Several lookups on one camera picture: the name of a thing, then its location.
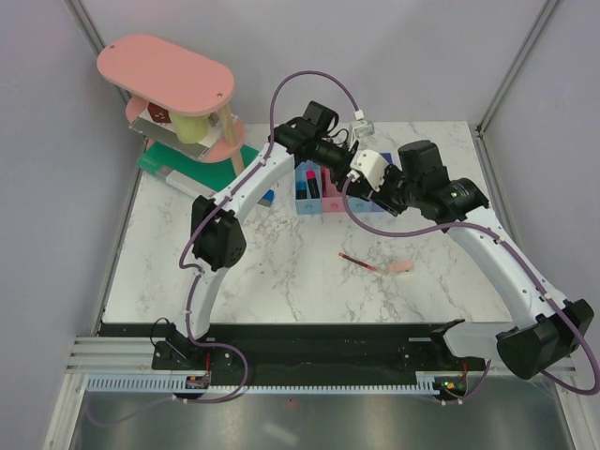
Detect pink tiered shelf stand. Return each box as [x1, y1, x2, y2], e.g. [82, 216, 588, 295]
[97, 34, 245, 174]

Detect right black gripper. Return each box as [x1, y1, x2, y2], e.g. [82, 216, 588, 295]
[361, 160, 423, 218]

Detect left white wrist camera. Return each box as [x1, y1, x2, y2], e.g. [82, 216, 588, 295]
[348, 119, 375, 145]

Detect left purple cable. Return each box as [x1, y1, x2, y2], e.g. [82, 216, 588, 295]
[83, 69, 366, 428]

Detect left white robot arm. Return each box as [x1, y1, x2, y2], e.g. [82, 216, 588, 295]
[172, 101, 358, 368]

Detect white silver box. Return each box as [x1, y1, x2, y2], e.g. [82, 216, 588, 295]
[128, 113, 241, 161]

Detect red pen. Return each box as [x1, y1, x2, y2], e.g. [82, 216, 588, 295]
[338, 252, 388, 274]
[321, 172, 327, 198]

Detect blue pencil sharpener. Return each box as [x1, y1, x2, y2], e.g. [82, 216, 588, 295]
[259, 189, 275, 207]

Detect purple drawer bin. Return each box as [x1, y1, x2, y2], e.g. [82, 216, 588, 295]
[371, 153, 393, 213]

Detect pink eraser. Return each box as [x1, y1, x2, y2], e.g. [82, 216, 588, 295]
[387, 261, 413, 274]

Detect light blue cable duct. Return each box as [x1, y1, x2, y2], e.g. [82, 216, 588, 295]
[85, 373, 460, 396]

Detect blue cap black highlighter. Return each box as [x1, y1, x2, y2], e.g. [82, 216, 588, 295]
[295, 181, 308, 200]

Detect pink cap black highlighter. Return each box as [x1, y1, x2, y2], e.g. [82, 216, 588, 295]
[306, 170, 320, 199]

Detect pink drawer bin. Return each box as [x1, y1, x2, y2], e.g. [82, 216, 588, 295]
[321, 168, 345, 214]

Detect cream yellow cylinder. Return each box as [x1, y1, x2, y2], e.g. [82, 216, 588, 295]
[170, 112, 210, 143]

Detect dark red card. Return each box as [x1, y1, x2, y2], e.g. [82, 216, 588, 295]
[147, 102, 172, 124]

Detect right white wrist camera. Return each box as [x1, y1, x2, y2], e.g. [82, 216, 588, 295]
[347, 149, 390, 192]

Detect light blue drawer bin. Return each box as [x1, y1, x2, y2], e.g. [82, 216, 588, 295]
[294, 162, 323, 215]

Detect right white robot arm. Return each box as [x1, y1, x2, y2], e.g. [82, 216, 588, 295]
[337, 141, 599, 380]

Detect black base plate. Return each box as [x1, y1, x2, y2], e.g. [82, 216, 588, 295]
[150, 323, 486, 386]

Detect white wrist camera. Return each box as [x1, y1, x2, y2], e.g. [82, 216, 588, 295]
[347, 149, 390, 192]
[348, 119, 375, 145]

